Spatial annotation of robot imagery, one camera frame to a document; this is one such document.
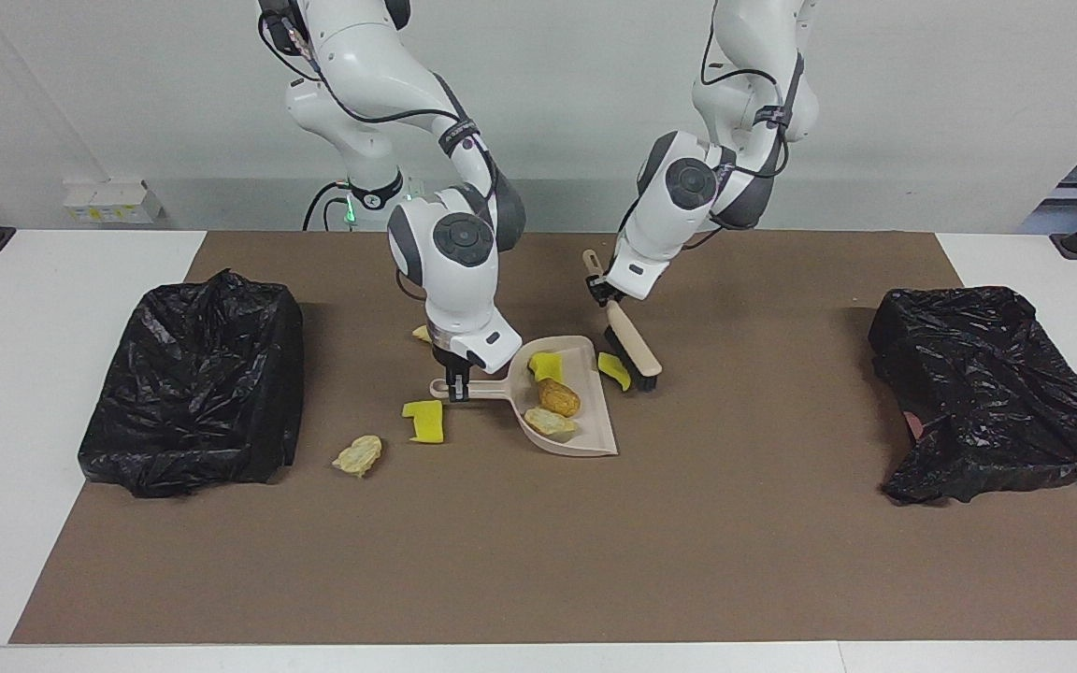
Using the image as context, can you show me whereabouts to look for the notched yellow sponge block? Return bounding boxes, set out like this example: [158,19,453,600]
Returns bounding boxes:
[402,399,445,445]

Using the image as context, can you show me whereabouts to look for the beige hand brush black bristles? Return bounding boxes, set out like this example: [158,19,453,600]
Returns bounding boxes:
[582,249,664,392]

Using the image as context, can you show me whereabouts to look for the yellow sponge wedge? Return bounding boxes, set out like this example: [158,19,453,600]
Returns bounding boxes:
[597,351,633,392]

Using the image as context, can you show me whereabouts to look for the white beige foam chunk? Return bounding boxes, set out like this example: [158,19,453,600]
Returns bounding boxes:
[524,407,580,438]

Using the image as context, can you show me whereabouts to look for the brown bread roll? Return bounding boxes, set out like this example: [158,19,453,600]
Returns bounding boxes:
[538,378,582,419]

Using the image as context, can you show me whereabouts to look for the beige plastic dustpan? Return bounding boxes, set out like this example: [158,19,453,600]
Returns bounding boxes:
[429,336,621,459]

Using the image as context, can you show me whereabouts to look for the black bag lined bin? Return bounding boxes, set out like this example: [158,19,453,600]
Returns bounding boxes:
[868,285,1077,507]
[78,268,306,499]

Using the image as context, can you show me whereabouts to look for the brown table mat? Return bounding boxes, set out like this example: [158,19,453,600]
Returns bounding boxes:
[8,231,1077,646]

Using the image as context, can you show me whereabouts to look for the black base cable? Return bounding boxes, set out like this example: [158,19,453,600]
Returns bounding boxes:
[303,182,350,232]

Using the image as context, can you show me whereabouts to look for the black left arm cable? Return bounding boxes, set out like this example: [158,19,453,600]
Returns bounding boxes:
[699,0,792,179]

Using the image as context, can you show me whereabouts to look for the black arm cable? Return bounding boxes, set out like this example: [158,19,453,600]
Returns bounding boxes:
[258,0,502,188]
[699,0,792,179]

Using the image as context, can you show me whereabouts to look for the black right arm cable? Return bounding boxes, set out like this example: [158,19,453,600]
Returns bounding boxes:
[258,0,502,188]

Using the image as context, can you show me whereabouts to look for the white wall socket box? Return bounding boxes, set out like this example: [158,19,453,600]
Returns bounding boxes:
[63,180,165,226]

